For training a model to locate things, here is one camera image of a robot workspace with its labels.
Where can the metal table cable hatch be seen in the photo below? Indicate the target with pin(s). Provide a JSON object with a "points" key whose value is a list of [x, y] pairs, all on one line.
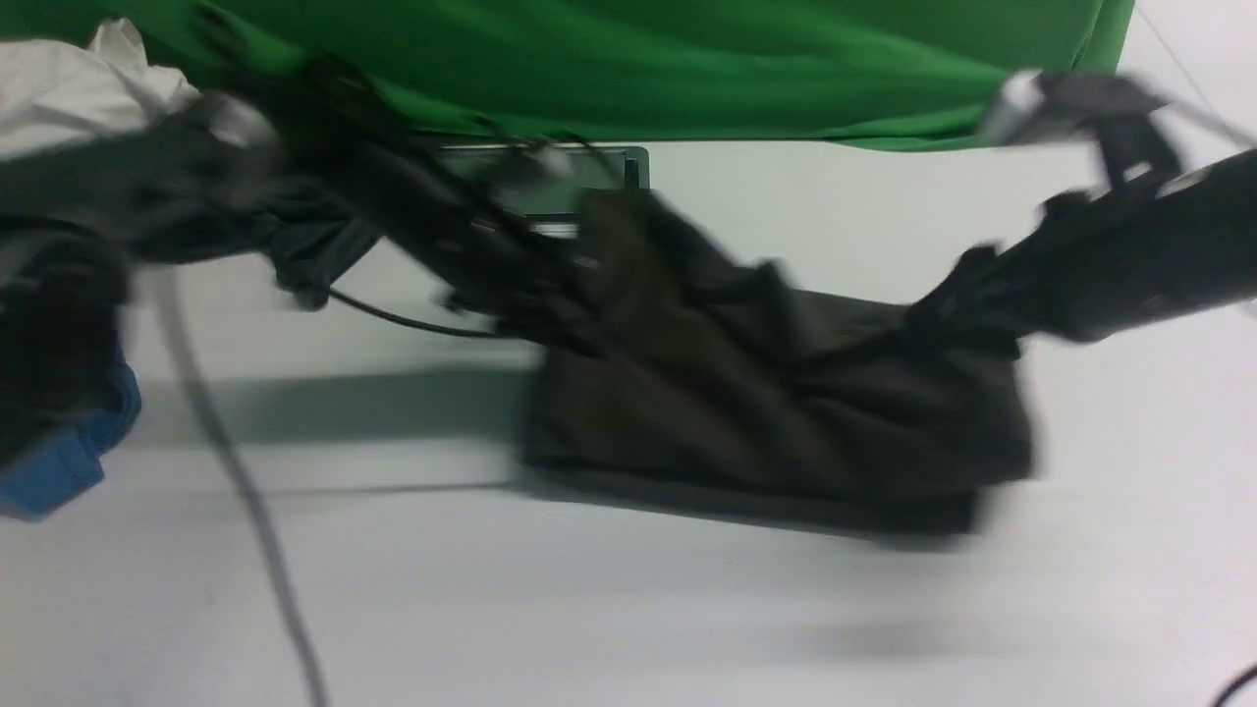
{"points": [[549, 204]]}

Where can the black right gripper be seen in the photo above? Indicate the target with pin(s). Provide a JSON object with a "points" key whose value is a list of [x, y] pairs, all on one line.
{"points": [[1003, 294]]}

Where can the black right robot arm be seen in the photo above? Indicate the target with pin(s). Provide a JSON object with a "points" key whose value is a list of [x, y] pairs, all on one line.
{"points": [[1095, 267]]}

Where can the dark teal crumpled shirt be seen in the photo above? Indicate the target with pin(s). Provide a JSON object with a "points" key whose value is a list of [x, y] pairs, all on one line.
{"points": [[309, 240]]}

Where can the blue crumpled shirt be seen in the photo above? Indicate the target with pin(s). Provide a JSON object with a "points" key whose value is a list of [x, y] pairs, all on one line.
{"points": [[70, 463]]}

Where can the green backdrop cloth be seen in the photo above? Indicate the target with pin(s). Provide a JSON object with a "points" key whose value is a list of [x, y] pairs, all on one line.
{"points": [[899, 76]]}

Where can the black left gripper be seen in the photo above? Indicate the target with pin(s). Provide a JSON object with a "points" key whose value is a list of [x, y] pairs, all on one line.
{"points": [[494, 263]]}

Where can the dark gray long-sleeve shirt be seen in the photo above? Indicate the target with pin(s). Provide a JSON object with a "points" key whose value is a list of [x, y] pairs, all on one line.
{"points": [[723, 391]]}

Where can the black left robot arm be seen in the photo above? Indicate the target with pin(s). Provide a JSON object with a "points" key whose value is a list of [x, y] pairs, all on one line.
{"points": [[77, 219]]}

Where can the white crumpled shirt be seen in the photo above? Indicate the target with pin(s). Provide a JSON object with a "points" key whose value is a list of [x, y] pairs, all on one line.
{"points": [[55, 93]]}

